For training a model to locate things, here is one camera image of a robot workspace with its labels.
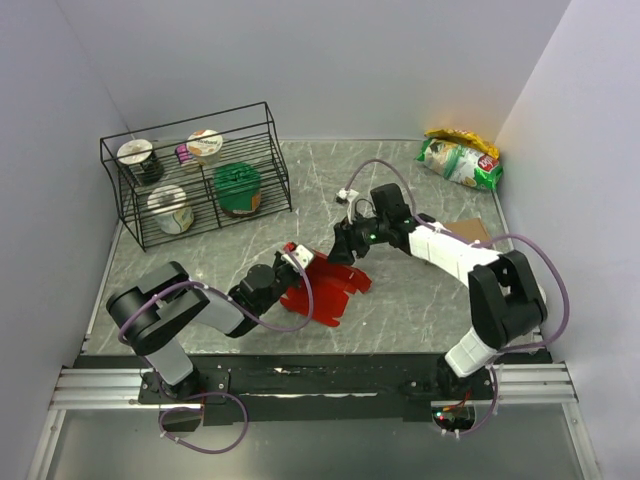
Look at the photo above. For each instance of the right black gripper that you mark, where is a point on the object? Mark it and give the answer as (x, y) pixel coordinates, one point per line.
(346, 240)

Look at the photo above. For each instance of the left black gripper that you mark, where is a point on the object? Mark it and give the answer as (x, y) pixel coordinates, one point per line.
(278, 259)

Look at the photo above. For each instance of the red paper box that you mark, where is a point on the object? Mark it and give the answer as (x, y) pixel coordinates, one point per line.
(331, 286)

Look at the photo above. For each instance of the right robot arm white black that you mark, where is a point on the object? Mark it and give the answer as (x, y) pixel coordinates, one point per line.
(506, 301)

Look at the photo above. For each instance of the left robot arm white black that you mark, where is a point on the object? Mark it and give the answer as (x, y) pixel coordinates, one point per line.
(151, 312)

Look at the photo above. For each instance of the brown cardboard box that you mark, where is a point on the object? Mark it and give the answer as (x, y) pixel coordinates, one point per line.
(467, 230)

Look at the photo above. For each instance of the green lidded jar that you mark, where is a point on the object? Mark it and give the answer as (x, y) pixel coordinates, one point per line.
(238, 189)

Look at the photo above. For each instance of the white cup lower shelf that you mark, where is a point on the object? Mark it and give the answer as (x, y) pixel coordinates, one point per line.
(170, 209)

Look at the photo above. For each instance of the green chips bag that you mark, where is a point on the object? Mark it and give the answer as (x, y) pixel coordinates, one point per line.
(460, 164)

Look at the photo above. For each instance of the yellow chips bag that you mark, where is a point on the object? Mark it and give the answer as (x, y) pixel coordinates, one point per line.
(466, 138)

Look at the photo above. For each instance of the white yogurt cup orange label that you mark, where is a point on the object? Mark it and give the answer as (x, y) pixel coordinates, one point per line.
(205, 146)

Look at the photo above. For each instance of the small purple white cup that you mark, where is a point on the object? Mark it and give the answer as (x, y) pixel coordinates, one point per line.
(183, 154)

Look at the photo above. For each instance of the foil lid dark cup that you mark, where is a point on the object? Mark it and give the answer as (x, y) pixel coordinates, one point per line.
(139, 158)

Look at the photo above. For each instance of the black wire rack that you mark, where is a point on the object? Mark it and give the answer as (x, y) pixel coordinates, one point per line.
(250, 136)

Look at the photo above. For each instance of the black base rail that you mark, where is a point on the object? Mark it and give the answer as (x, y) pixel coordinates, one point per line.
(316, 387)

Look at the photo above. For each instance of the aluminium frame rail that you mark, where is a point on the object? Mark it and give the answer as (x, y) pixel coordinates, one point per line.
(531, 428)

